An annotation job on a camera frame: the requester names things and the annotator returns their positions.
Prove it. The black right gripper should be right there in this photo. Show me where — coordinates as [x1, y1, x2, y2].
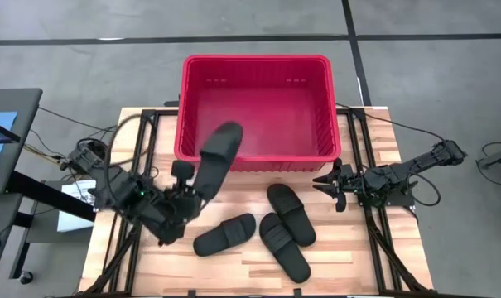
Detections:
[312, 158, 369, 213]

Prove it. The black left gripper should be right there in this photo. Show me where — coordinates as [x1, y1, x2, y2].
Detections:
[154, 160, 205, 246]

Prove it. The black slide sandal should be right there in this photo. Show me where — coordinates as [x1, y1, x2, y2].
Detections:
[192, 213, 258, 257]
[258, 212, 312, 285]
[266, 183, 317, 248]
[191, 121, 245, 204]

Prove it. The red plastic bin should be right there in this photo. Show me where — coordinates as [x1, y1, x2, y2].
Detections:
[174, 53, 343, 173]

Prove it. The white box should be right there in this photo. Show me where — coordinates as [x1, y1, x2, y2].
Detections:
[57, 180, 100, 233]

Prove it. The black desk crossbar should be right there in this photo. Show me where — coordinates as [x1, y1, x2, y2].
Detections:
[5, 171, 97, 223]

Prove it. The grey desk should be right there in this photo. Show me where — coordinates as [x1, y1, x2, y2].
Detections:
[0, 88, 43, 195]

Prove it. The thin black cable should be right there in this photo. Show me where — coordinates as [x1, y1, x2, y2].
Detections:
[335, 102, 444, 144]
[37, 106, 118, 133]

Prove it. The black aluminium table frame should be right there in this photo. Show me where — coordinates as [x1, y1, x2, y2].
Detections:
[82, 108, 431, 297]

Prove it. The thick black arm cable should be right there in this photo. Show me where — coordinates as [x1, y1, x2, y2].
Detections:
[103, 113, 158, 195]

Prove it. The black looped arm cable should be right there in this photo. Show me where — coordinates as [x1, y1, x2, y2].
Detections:
[407, 171, 442, 207]

